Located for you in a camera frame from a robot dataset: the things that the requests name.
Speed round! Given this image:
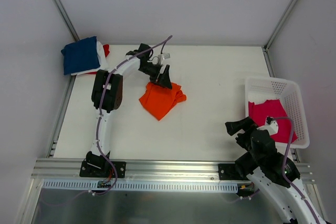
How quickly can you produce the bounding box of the folded blue t shirt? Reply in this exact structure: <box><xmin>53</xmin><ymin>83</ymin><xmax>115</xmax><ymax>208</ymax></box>
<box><xmin>61</xmin><ymin>36</ymin><xmax>100</xmax><ymax>76</ymax></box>

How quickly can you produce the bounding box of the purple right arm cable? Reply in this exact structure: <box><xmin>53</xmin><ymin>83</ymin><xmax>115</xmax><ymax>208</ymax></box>
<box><xmin>225</xmin><ymin>115</ymin><xmax>329</xmax><ymax>224</ymax></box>

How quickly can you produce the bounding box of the white plastic basket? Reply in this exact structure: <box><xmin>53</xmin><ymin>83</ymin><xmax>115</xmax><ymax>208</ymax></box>
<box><xmin>245</xmin><ymin>77</ymin><xmax>310</xmax><ymax>148</ymax></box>

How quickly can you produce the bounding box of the folded white t shirt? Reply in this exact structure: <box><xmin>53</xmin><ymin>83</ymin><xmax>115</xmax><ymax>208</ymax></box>
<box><xmin>71</xmin><ymin>41</ymin><xmax>110</xmax><ymax>76</ymax></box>

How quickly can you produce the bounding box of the orange t shirt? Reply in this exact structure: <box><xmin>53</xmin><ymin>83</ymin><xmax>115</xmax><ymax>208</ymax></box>
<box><xmin>139</xmin><ymin>82</ymin><xmax>187</xmax><ymax>121</ymax></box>

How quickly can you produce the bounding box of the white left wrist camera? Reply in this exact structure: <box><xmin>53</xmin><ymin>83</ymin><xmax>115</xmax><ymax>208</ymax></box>
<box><xmin>150</xmin><ymin>53</ymin><xmax>171</xmax><ymax>65</ymax></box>

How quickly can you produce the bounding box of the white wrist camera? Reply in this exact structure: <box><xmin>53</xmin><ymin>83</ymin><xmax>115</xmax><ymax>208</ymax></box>
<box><xmin>257</xmin><ymin>116</ymin><xmax>279</xmax><ymax>136</ymax></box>
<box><xmin>150</xmin><ymin>53</ymin><xmax>171</xmax><ymax>65</ymax></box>

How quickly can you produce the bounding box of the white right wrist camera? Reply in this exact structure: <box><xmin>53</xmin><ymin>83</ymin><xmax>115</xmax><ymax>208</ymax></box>
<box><xmin>257</xmin><ymin>116</ymin><xmax>279</xmax><ymax>136</ymax></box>

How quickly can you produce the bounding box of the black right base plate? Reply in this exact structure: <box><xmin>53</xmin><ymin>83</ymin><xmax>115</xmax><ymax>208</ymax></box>
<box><xmin>218</xmin><ymin>163</ymin><xmax>252</xmax><ymax>180</ymax></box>

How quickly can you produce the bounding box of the magenta t shirt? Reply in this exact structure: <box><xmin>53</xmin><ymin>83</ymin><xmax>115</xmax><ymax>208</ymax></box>
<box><xmin>248</xmin><ymin>99</ymin><xmax>298</xmax><ymax>143</ymax></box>

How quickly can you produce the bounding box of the aluminium mounting rail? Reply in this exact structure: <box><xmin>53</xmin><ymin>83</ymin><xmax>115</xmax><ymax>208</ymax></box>
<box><xmin>30</xmin><ymin>157</ymin><xmax>316</xmax><ymax>184</ymax></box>

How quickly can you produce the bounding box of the folded red t shirt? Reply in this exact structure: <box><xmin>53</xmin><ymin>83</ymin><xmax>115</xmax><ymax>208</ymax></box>
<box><xmin>89</xmin><ymin>42</ymin><xmax>110</xmax><ymax>74</ymax></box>

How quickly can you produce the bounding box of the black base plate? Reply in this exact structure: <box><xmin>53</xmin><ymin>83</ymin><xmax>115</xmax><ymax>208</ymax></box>
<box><xmin>79</xmin><ymin>151</ymin><xmax>127</xmax><ymax>178</ymax></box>
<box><xmin>218</xmin><ymin>163</ymin><xmax>252</xmax><ymax>180</ymax></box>

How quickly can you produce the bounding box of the white slotted cable duct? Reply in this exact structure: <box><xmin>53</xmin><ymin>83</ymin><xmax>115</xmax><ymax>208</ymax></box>
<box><xmin>42</xmin><ymin>179</ymin><xmax>238</xmax><ymax>194</ymax></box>

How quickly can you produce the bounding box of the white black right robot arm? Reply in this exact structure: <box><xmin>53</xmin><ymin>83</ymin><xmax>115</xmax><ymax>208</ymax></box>
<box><xmin>225</xmin><ymin>116</ymin><xmax>326</xmax><ymax>223</ymax></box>

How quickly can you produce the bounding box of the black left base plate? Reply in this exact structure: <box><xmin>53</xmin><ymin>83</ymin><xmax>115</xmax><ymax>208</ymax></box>
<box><xmin>79</xmin><ymin>151</ymin><xmax>127</xmax><ymax>178</ymax></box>

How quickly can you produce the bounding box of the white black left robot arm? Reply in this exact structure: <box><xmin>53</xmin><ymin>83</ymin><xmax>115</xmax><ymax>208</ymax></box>
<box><xmin>85</xmin><ymin>44</ymin><xmax>172</xmax><ymax>177</ymax></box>

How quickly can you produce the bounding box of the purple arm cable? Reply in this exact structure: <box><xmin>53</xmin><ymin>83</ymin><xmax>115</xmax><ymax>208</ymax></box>
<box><xmin>94</xmin><ymin>35</ymin><xmax>173</xmax><ymax>197</ymax></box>
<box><xmin>225</xmin><ymin>115</ymin><xmax>329</xmax><ymax>224</ymax></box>

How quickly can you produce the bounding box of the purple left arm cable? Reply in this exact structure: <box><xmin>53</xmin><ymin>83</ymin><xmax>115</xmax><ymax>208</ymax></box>
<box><xmin>94</xmin><ymin>35</ymin><xmax>173</xmax><ymax>197</ymax></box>

